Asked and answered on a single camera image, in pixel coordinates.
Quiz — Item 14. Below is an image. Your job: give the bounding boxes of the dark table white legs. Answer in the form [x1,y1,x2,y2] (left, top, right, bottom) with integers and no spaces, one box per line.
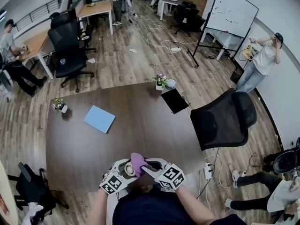
[160,0,186,21]

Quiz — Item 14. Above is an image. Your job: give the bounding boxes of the light blue notebook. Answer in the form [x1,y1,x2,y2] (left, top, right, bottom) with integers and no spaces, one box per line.
[83,105,116,134]

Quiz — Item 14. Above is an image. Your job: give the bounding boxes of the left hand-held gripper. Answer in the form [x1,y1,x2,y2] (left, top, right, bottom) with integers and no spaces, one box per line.
[98,158,140,195]

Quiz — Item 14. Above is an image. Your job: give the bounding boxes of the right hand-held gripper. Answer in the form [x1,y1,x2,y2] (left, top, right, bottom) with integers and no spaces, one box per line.
[141,157,186,193]

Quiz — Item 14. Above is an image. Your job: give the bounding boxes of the person's left forearm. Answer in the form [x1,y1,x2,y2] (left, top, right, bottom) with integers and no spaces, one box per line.
[86,188,110,225]

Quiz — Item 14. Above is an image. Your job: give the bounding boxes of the black high-back office chair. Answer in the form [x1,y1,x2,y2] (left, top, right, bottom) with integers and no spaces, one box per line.
[47,12,98,91]

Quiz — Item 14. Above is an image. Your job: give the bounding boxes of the black metal railing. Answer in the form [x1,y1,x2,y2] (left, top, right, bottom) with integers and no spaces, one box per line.
[11,0,61,32]

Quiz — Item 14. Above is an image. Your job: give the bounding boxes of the black round seat chair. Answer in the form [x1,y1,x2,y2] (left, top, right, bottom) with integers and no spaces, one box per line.
[263,137,300,175]

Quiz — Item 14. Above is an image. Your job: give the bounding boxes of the person's right forearm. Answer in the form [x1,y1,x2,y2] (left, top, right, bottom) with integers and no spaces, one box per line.
[175,186,216,225]

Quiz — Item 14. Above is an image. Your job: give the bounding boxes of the black mesh office chair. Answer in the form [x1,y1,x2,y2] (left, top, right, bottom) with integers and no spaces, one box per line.
[190,88,258,151]

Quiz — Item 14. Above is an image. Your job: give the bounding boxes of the black armrest office chair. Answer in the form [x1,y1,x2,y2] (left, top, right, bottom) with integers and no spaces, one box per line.
[8,162,70,220]

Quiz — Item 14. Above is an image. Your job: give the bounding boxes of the white plastic bag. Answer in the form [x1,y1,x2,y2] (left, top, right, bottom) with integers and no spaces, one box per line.
[22,202,44,225]

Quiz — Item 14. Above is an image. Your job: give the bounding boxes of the black tablet sleeve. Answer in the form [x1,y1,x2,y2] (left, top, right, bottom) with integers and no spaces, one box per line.
[161,87,189,114]

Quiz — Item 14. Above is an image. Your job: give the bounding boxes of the potted purple flowers white pot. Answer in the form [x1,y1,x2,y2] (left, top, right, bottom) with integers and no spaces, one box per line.
[153,73,169,91]
[52,98,68,114]

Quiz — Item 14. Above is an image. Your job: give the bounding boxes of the round beige table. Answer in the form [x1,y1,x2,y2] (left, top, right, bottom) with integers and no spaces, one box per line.
[0,160,19,225]

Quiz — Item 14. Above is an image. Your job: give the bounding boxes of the white cable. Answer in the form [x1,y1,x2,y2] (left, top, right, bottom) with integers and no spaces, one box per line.
[199,154,237,208]
[146,17,200,53]

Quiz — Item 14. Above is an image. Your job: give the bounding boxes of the yellow device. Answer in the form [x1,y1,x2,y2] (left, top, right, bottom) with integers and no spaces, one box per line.
[239,45,258,62]

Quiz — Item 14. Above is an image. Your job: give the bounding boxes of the whiteboard on black stand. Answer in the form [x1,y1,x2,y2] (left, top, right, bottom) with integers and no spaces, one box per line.
[187,0,260,68]

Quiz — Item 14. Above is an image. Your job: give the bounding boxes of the cream handheld fan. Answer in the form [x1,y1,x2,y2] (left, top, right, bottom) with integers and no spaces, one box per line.
[123,162,138,177]

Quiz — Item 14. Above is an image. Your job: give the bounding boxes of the purple cloth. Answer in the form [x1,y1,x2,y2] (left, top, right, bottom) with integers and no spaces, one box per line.
[130,152,150,177]

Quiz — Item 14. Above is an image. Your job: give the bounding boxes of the wooden table with white legs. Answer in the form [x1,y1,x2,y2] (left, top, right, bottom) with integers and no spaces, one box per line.
[22,29,56,80]
[77,0,114,36]

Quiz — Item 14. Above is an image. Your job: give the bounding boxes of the person's dark navy clothing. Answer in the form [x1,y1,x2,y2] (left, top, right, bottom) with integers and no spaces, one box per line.
[112,186,247,225]

